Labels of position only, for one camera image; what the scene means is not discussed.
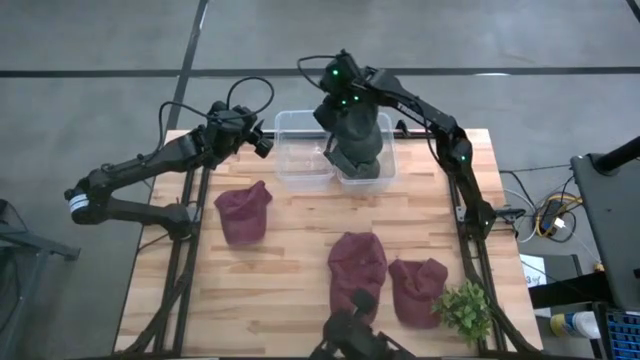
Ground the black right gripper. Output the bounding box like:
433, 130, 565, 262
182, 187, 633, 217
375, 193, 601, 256
318, 48, 374, 112

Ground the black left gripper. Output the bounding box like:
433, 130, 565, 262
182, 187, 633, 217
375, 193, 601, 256
203, 100, 276, 161

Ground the dark green baseball cap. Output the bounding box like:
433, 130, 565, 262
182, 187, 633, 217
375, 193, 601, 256
313, 99, 397, 181

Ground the maroon baseball cap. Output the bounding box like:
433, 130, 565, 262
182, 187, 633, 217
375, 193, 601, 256
213, 179, 274, 247
327, 231, 389, 326
388, 257, 450, 331

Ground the clear plastic bin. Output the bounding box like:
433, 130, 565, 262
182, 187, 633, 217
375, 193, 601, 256
329, 110, 399, 197
273, 109, 337, 193

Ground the black metal stand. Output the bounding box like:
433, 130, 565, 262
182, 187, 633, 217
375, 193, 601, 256
0, 197, 82, 360

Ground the small green artificial plant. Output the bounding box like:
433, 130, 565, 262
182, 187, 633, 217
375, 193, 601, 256
432, 280, 494, 347

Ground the white paper sheet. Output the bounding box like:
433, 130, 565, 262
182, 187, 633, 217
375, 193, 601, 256
519, 253, 549, 289

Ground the black round pole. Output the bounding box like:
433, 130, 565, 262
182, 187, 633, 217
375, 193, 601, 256
594, 135, 640, 174

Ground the black side shelf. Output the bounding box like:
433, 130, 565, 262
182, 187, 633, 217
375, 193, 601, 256
527, 269, 607, 309

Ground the dark grey flat panel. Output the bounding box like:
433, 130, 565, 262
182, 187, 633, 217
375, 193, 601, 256
569, 151, 640, 312

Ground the white bottle with yellow cap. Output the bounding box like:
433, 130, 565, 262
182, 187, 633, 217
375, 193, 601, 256
549, 310, 602, 341

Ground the backlit black keyboard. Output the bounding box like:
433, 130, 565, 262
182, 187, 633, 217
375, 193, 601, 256
597, 302, 640, 360

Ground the black aluminium table frame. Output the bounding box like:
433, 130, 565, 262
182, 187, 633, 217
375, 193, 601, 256
118, 119, 542, 359

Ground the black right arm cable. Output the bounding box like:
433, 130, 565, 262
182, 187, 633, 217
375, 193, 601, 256
296, 53, 351, 92

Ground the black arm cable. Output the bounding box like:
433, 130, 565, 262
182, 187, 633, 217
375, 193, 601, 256
296, 53, 351, 92
158, 75, 276, 151

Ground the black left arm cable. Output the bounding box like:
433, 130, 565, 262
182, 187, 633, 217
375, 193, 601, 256
158, 75, 276, 151

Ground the black floor cable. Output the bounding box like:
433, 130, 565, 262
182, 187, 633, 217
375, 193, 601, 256
499, 163, 574, 177

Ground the yellow cable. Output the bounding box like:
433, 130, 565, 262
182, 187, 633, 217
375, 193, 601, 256
533, 193, 585, 239

